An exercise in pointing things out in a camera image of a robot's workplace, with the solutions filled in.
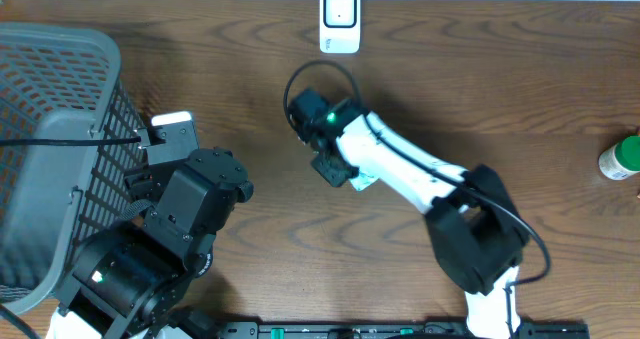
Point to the white barcode scanner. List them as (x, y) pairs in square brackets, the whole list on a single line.
[(340, 26)]

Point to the mint green wipes packet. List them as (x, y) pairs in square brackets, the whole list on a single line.
[(362, 180)]

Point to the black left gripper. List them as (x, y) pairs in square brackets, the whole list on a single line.
[(136, 182)]

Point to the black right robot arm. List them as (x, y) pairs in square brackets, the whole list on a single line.
[(474, 229)]

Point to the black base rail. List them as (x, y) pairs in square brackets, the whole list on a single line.
[(432, 329)]

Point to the grey plastic shopping basket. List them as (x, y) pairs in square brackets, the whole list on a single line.
[(61, 84)]

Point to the green lid jar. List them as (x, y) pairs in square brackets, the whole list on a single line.
[(620, 161)]

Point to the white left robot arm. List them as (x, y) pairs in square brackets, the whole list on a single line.
[(126, 279)]

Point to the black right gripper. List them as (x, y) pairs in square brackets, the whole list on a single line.
[(333, 176)]

